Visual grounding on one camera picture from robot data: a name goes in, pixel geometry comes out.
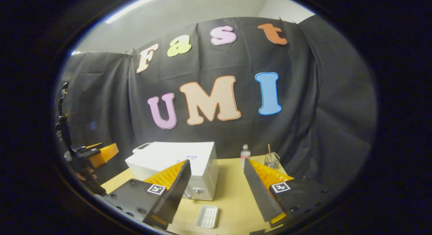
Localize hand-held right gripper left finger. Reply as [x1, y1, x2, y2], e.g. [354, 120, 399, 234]
[103, 160, 192, 230]

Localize white plastic tray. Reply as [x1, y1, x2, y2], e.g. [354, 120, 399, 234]
[195, 205, 218, 229]

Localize black backdrop cloth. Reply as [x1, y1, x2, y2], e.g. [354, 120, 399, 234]
[57, 15, 378, 191]

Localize white microwave oven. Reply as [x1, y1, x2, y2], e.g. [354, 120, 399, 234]
[125, 141, 219, 201]

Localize clear glass cup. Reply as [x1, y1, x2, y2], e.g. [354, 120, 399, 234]
[264, 152, 280, 170]

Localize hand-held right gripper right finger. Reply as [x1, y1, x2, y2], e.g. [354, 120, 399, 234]
[243, 158, 333, 228]

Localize white toaster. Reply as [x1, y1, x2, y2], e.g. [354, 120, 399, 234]
[132, 143, 152, 154]

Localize small pink-label plastic bottle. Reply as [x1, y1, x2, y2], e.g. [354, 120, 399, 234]
[240, 144, 251, 169]

